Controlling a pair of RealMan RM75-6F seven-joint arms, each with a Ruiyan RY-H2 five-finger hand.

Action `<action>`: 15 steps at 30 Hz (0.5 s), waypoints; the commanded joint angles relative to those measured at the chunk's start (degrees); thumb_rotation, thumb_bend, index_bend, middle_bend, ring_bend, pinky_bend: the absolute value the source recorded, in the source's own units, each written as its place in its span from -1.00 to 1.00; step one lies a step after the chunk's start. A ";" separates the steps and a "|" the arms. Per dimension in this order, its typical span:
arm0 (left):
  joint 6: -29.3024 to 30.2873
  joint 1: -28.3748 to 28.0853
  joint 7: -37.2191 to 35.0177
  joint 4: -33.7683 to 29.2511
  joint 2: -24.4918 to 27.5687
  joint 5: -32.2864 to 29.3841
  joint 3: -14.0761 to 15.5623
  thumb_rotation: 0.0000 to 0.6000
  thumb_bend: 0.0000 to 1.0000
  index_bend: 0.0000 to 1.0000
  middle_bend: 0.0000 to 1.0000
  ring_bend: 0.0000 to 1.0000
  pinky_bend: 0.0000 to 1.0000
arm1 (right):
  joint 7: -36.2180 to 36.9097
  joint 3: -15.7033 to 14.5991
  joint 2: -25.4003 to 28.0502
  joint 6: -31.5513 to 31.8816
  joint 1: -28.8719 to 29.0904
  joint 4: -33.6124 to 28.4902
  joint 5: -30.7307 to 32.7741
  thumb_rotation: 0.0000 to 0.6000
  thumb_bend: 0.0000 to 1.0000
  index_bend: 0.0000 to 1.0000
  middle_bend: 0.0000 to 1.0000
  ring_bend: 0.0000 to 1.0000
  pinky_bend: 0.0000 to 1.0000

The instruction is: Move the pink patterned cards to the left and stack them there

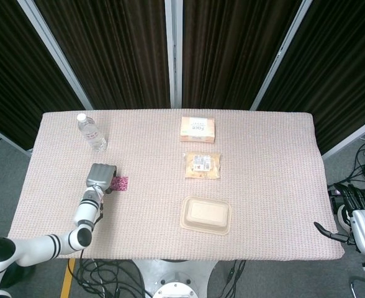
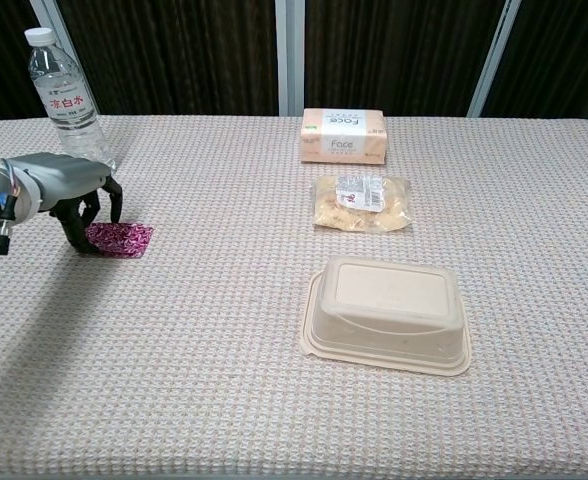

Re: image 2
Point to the pink woven tablecloth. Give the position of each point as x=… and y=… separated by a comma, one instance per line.
x=199, y=350

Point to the beige takeaway food container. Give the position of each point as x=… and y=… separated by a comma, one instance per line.
x=389, y=310

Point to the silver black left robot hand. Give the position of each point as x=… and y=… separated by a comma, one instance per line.
x=69, y=180

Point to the clear plastic water bottle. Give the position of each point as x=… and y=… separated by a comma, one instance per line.
x=69, y=120

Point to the clear bag of snacks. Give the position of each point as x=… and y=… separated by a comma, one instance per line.
x=361, y=210

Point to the dark brown pleated curtain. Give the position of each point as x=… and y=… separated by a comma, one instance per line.
x=174, y=55

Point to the white frame post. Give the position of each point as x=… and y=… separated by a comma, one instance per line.
x=46, y=10
x=494, y=50
x=290, y=55

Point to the peach facial tissue pack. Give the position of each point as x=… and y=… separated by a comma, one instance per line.
x=343, y=142

